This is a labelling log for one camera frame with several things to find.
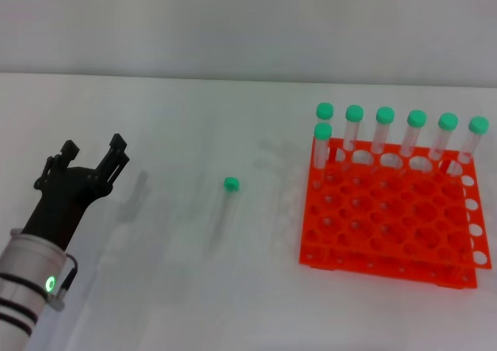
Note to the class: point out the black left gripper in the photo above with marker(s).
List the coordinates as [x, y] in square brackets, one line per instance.
[64, 203]

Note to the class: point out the clear test tube green cap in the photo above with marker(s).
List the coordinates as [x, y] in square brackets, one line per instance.
[448, 121]
[354, 113]
[323, 131]
[325, 111]
[231, 184]
[478, 125]
[416, 118]
[385, 115]

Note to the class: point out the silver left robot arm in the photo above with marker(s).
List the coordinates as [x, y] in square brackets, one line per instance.
[23, 273]

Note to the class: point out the orange test tube rack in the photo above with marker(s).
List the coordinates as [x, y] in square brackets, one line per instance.
[388, 219]

